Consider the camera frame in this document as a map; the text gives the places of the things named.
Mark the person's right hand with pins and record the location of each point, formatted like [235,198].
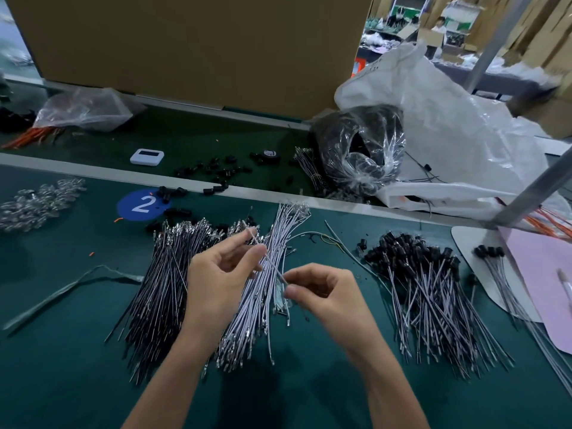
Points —
[335,304]

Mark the pink paper sheet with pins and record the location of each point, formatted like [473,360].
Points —
[547,281]

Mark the clear plastic strip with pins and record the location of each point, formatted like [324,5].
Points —
[71,290]

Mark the black plastic caps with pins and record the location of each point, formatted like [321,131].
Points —
[210,174]

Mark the brown cardboard panel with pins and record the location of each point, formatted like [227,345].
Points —
[188,49]

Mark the person's left hand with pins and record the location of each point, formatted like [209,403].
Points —
[219,290]

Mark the stack of cardboard boxes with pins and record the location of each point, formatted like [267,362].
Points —
[545,40]

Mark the crumpled clear plastic bag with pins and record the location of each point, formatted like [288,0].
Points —
[85,107]

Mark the small white timer device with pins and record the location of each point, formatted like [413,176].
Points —
[146,157]

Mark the large white plastic sack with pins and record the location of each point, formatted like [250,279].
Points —
[456,129]

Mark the person's right forearm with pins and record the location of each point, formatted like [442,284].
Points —
[389,388]

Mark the blue round number sticker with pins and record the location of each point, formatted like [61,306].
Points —
[141,205]

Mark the clear bag with black contents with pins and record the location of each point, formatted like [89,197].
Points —
[359,147]

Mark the grey metal frame post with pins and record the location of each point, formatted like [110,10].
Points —
[491,44]
[536,187]

